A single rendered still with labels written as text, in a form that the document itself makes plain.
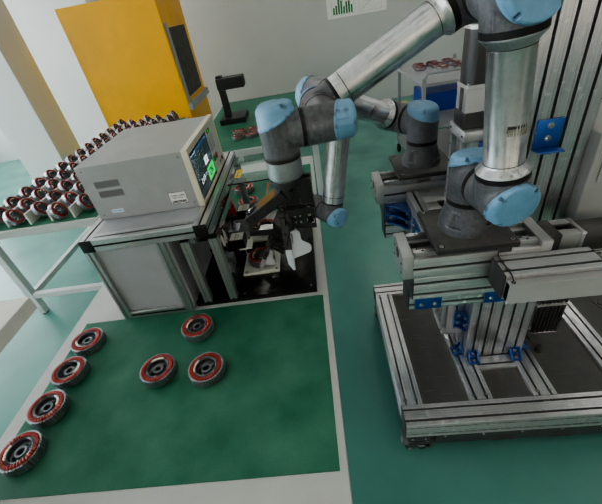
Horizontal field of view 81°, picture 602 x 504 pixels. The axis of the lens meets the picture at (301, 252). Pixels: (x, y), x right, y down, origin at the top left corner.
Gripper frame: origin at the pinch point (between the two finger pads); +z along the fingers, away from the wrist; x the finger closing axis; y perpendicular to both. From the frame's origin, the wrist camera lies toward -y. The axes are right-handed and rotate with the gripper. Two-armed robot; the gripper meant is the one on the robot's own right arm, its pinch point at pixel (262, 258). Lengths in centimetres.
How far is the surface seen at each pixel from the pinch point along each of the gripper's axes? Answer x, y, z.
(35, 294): 61, -139, 149
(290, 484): -84, 19, -6
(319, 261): 0.7, 22.9, -8.1
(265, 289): -17.1, 4.2, 0.1
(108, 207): -12, -58, -9
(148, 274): -23.5, -37.9, 4.8
